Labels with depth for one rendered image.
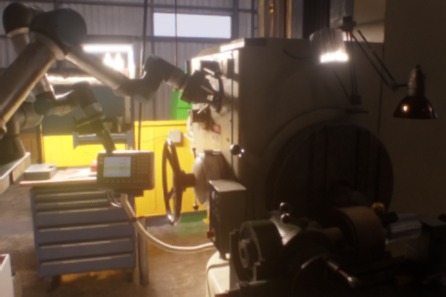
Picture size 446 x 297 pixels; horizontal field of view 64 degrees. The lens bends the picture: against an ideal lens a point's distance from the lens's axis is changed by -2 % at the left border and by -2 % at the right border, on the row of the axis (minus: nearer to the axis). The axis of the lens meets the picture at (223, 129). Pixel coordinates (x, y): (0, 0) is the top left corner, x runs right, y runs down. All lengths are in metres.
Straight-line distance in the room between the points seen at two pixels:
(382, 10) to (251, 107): 0.73
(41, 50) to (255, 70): 0.73
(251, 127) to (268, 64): 0.25
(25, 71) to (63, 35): 0.15
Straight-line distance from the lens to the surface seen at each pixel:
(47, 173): 3.12
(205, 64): 1.69
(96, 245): 3.24
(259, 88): 1.41
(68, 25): 1.19
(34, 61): 1.16
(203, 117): 1.80
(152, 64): 1.45
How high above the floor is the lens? 1.73
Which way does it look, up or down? 8 degrees down
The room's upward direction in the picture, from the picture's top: straight up
